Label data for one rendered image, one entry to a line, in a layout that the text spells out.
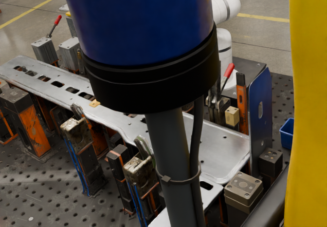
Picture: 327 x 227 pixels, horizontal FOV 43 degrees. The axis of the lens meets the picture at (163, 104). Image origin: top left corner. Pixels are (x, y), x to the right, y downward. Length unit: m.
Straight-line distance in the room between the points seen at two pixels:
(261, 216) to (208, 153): 0.88
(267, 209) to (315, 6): 0.24
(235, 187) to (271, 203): 0.68
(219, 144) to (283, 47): 2.59
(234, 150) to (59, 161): 0.89
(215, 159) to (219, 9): 0.71
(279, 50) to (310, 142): 3.47
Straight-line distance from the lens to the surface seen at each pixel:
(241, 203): 1.13
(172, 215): 0.29
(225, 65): 1.90
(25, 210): 1.78
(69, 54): 1.90
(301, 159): 0.36
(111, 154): 1.40
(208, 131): 1.39
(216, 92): 1.38
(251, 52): 3.80
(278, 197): 0.47
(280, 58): 3.70
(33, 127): 1.88
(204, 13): 0.19
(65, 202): 1.73
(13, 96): 1.83
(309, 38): 0.29
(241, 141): 1.35
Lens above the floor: 1.90
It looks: 36 degrees down
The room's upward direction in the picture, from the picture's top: 11 degrees counter-clockwise
